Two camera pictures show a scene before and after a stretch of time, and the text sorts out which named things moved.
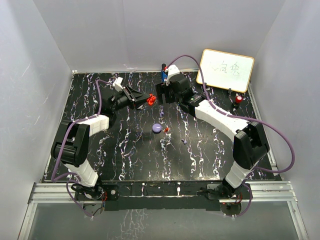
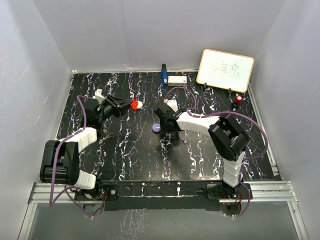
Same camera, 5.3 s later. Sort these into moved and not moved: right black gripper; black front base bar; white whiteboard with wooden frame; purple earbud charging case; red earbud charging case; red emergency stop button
Moved: red earbud charging case; right black gripper
Not moved: white whiteboard with wooden frame; purple earbud charging case; red emergency stop button; black front base bar
